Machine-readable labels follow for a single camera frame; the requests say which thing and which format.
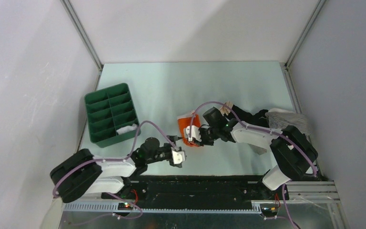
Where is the orange underwear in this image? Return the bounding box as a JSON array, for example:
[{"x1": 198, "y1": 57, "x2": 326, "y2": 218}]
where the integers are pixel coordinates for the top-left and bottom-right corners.
[{"x1": 176, "y1": 111, "x2": 203, "y2": 148}]

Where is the white underwear black trim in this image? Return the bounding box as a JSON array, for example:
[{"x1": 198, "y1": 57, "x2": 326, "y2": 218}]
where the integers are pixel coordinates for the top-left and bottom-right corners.
[{"x1": 116, "y1": 123, "x2": 138, "y2": 135}]

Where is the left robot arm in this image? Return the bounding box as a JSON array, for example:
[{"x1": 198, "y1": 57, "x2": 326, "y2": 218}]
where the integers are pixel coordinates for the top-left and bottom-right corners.
[{"x1": 50, "y1": 136, "x2": 186, "y2": 203}]

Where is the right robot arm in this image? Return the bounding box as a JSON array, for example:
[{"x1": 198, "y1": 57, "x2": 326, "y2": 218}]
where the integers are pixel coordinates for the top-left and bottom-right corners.
[{"x1": 186, "y1": 104, "x2": 318, "y2": 199}]

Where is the black underwear beige waistband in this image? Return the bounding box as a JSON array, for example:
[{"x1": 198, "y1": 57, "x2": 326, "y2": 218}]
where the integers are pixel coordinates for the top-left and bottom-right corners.
[{"x1": 219, "y1": 101, "x2": 269, "y2": 128}]

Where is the grey underwear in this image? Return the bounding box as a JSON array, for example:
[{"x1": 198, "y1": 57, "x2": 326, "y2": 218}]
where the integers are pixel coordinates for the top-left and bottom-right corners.
[{"x1": 251, "y1": 145, "x2": 268, "y2": 155}]

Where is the green divided tray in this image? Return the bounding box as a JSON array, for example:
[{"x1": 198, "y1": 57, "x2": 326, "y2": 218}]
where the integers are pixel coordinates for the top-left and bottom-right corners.
[{"x1": 84, "y1": 83, "x2": 140, "y2": 148}]

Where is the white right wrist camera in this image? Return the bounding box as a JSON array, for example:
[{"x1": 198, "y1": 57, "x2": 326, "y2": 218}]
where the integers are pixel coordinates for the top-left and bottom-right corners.
[{"x1": 183, "y1": 125, "x2": 202, "y2": 143}]

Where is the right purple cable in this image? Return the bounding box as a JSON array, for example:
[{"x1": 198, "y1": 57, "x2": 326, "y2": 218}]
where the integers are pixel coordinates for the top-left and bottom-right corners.
[{"x1": 187, "y1": 101, "x2": 318, "y2": 228}]

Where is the purple cable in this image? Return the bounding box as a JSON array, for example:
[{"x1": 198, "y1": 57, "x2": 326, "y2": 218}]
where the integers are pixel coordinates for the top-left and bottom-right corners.
[
  {"x1": 52, "y1": 120, "x2": 179, "y2": 226},
  {"x1": 187, "y1": 101, "x2": 318, "y2": 228}
]

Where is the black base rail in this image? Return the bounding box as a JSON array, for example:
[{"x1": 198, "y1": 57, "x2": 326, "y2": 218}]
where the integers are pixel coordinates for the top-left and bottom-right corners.
[{"x1": 116, "y1": 175, "x2": 289, "y2": 210}]

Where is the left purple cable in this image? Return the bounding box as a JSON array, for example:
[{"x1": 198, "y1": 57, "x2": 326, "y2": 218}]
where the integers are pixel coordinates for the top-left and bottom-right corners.
[{"x1": 52, "y1": 120, "x2": 179, "y2": 226}]

